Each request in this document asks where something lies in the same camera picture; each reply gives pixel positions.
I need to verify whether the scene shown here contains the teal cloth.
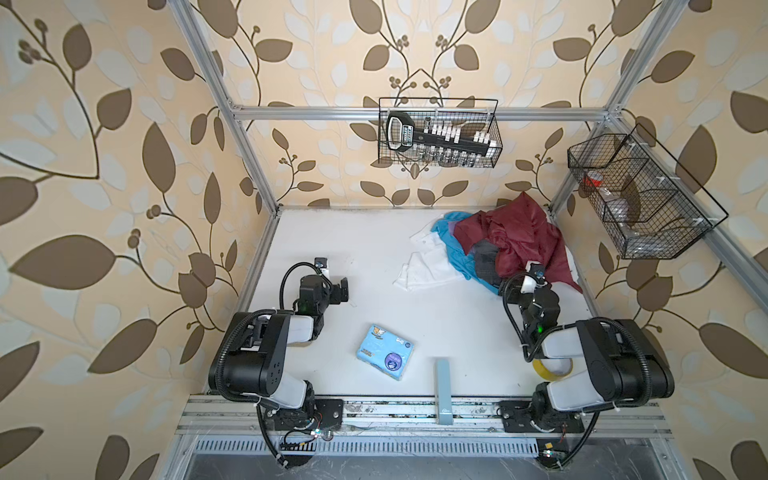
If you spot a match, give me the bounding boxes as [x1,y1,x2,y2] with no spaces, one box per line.
[431,211,500,295]

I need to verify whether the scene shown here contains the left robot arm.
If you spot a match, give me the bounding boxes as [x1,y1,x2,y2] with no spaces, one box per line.
[208,257,349,420]

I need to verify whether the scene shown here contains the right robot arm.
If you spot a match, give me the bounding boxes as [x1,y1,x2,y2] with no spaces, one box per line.
[499,264,675,424]

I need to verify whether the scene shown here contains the dark grey cloth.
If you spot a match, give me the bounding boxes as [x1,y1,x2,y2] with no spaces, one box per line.
[472,240,502,288]

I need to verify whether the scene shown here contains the maroon cloth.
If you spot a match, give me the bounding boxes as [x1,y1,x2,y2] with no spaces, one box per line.
[454,192,581,291]

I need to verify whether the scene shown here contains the white cloth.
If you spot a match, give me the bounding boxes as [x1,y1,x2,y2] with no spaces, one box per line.
[393,225,465,292]

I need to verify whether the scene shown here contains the yellow tape roll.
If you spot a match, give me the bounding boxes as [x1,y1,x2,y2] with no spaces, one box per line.
[532,358,574,382]

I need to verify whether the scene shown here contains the blue tissue pack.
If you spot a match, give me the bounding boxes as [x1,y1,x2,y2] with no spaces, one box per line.
[356,325,415,380]

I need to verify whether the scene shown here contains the pale teal rectangular box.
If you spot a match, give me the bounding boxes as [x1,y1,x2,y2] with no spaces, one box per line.
[435,358,454,426]

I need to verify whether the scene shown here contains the black socket tool set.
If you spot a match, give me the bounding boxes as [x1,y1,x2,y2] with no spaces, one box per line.
[378,108,503,160]

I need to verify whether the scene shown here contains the right wire basket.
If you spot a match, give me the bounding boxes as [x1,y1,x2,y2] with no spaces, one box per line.
[567,124,728,260]

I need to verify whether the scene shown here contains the wire basket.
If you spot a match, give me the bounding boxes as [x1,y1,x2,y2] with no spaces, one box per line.
[567,124,728,260]
[378,96,503,169]

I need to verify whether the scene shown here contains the aluminium frame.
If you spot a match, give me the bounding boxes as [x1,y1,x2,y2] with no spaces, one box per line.
[190,1,767,479]

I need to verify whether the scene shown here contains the back wire basket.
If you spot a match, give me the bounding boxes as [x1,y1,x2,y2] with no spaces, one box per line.
[378,96,503,169]

